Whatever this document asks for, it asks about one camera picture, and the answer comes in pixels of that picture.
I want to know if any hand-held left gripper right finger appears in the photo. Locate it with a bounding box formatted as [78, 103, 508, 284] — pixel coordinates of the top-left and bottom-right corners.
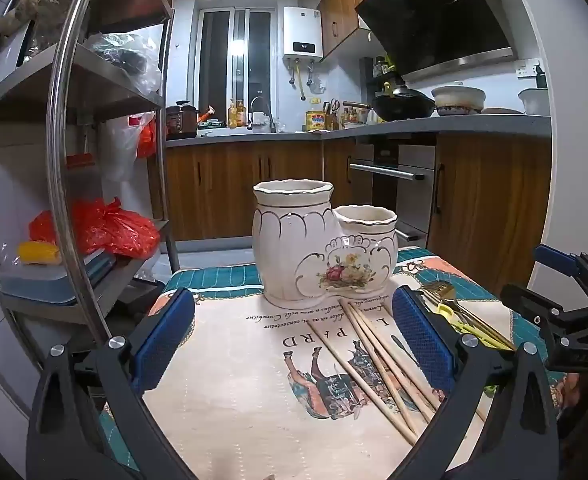
[391, 285, 560, 480]

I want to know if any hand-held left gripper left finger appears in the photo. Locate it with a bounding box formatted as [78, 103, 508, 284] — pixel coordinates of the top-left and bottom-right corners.
[26, 287, 197, 480]

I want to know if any grey kitchen countertop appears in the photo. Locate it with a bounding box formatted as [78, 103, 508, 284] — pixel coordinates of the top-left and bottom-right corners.
[164, 114, 552, 148]

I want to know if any white bowl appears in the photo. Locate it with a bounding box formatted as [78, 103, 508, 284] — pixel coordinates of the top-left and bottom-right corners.
[518, 87, 552, 116]

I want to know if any white water heater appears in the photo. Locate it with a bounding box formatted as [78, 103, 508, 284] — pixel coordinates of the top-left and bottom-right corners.
[282, 6, 324, 63]

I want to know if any clear plastic bag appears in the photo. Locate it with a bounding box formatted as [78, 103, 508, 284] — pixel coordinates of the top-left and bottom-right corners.
[84, 32, 164, 98]

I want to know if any yellow handled utensil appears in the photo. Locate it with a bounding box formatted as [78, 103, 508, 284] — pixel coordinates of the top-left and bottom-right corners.
[454, 325, 515, 352]
[435, 302, 512, 351]

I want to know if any white plastic bag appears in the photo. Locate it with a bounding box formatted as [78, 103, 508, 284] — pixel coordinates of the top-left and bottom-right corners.
[99, 112, 147, 186]

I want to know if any white cooking pot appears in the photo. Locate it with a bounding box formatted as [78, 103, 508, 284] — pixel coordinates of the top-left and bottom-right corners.
[431, 81, 487, 113]

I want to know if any yellow food item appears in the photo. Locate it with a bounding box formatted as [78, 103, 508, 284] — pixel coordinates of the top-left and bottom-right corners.
[18, 241, 61, 264]

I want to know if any metal faucet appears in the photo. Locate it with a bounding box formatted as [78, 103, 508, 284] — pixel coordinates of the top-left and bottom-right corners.
[247, 96, 278, 134]

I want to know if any black range hood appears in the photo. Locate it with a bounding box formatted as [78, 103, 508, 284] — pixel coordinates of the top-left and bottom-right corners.
[355, 0, 517, 81]

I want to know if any brown crumpled bag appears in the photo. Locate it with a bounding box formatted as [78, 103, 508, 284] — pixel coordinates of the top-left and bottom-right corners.
[0, 0, 75, 56]

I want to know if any kitchen window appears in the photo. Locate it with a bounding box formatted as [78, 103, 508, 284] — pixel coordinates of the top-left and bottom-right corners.
[196, 7, 277, 121]

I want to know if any knife block with scissors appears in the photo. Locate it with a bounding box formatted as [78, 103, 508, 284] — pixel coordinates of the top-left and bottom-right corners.
[324, 100, 343, 131]

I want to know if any printed tablecloth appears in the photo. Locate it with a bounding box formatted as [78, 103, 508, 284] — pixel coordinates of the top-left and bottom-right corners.
[99, 247, 575, 480]

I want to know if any black wok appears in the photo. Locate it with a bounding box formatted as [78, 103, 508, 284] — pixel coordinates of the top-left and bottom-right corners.
[343, 82, 436, 122]

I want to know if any orange plastic bag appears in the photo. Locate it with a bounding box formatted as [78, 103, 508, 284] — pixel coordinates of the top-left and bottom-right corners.
[136, 117, 158, 159]

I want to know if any grey plastic storage box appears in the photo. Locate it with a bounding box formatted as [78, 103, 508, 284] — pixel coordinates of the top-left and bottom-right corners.
[0, 250, 117, 306]

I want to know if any gold fork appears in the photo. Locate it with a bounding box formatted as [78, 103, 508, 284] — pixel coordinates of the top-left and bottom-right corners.
[418, 281, 517, 351]

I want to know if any dark red pressure cooker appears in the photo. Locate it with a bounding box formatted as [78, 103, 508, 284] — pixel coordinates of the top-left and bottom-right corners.
[165, 101, 198, 141]

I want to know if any built-in steel oven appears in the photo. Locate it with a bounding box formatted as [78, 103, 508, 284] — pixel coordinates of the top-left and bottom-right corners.
[348, 142, 437, 248]

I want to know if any red plastic bag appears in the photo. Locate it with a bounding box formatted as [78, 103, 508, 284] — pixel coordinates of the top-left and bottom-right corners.
[29, 197, 161, 257]

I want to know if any wooden chopstick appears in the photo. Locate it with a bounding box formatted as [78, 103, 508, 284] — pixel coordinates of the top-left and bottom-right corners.
[339, 300, 425, 436]
[348, 302, 437, 423]
[356, 305, 447, 406]
[320, 334, 419, 446]

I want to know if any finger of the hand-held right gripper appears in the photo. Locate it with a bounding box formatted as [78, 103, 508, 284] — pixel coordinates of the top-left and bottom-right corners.
[533, 245, 588, 306]
[501, 284, 567, 332]

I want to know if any white ceramic double utensil holder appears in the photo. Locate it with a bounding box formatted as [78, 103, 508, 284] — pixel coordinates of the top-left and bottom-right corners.
[252, 179, 400, 308]

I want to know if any metal shelf rack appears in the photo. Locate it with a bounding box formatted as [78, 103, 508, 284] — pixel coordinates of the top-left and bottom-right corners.
[0, 0, 180, 361]

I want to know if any wooden upper cabinet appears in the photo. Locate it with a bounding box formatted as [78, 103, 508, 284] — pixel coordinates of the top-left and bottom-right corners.
[316, 0, 410, 61]

